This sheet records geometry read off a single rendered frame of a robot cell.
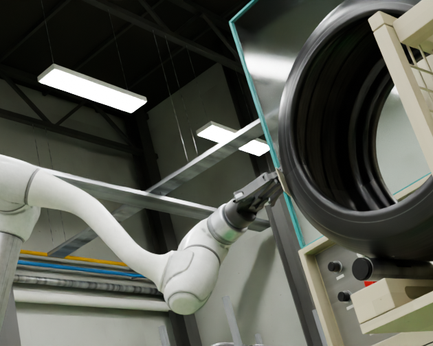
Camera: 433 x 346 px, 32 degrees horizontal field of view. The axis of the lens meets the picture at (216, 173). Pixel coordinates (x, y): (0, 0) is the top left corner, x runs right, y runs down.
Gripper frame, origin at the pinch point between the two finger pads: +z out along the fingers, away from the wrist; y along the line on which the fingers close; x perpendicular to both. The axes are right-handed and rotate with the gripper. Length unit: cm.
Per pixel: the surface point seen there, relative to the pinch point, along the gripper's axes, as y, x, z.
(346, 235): -10.8, 27.5, 12.4
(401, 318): -10, 47, 15
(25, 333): 423, -365, -804
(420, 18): -60, 36, 64
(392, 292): -10.6, 42.1, 15.8
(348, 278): 62, 5, -39
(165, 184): 513, -444, -531
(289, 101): -11.9, -4.7, 15.4
